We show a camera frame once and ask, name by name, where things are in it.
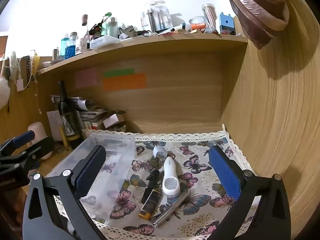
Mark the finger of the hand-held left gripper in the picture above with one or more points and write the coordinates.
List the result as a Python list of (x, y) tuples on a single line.
[(42, 147), (23, 138)]

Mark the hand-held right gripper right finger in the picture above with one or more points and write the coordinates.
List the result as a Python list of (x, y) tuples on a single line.
[(225, 170)]

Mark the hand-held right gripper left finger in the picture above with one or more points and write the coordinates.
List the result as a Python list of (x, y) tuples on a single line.
[(87, 172)]

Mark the clear plastic storage box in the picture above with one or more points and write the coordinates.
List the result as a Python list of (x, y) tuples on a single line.
[(117, 160)]

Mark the white handheld electric device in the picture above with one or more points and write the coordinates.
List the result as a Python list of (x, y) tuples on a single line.
[(170, 177)]

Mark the small white adapter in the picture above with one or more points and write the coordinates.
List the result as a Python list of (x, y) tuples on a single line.
[(160, 152)]

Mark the silver metal pen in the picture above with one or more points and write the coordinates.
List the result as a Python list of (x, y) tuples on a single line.
[(170, 211)]

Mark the beige cylinder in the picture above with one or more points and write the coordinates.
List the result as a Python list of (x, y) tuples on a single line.
[(40, 130)]

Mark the white paper note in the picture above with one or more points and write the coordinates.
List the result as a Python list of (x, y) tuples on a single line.
[(53, 122)]

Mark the dark wine bottle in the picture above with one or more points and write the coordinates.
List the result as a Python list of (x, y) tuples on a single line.
[(70, 120)]

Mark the butterfly print lace tablecloth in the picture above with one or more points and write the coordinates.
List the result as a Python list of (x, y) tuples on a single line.
[(200, 205)]

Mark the white fluffy ball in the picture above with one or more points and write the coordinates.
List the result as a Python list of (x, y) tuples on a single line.
[(3, 90)]

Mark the white hanging tag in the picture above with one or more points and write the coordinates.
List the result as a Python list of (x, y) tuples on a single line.
[(20, 85)]

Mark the bowl of small trinkets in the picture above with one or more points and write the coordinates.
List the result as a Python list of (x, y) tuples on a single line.
[(118, 128)]

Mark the small white cardboard box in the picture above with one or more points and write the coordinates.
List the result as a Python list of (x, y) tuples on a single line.
[(112, 120)]

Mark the stack of books and magazines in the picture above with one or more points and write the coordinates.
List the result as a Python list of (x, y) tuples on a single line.
[(92, 115)]

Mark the small black gadget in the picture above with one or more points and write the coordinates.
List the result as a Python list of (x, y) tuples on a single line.
[(152, 177)]

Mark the black and yellow box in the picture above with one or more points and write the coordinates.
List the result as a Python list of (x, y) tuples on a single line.
[(150, 203)]

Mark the lace ribbon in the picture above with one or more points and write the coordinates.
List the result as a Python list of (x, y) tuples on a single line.
[(28, 65)]

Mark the pink sticky note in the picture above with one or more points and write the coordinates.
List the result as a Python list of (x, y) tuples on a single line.
[(86, 78)]

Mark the orange sticky note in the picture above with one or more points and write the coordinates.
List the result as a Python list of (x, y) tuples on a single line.
[(125, 82)]

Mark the blue patterned bottle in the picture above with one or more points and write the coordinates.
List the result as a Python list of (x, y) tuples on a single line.
[(70, 50)]

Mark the teal bottle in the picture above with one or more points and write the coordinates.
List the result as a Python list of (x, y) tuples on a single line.
[(63, 45)]

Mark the green sticky note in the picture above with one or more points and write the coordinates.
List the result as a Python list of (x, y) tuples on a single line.
[(119, 72)]

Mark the white mug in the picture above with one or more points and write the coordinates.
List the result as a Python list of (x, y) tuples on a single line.
[(81, 46)]

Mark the white plastic tray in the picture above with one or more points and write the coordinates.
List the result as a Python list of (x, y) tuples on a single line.
[(103, 42)]

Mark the green capped bottle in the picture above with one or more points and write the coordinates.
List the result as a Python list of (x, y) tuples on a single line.
[(106, 27)]

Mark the steel flask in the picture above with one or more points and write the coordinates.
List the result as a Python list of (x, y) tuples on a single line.
[(113, 27)]

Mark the wooden shelf board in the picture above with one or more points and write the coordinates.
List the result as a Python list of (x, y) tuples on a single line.
[(150, 42)]

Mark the blue box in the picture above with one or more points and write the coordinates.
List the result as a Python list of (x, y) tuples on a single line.
[(226, 24)]

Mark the orange tube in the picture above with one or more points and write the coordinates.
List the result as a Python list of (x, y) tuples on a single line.
[(198, 26)]

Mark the glass bowl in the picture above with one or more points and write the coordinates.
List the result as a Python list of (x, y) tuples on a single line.
[(196, 20)]

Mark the clear jar of sticks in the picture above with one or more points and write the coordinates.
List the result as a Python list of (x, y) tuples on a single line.
[(209, 15)]

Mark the brown hanging cloth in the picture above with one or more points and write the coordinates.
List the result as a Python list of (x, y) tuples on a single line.
[(255, 10)]

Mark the clear plastic packaging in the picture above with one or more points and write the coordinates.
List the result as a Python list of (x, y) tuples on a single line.
[(156, 17)]

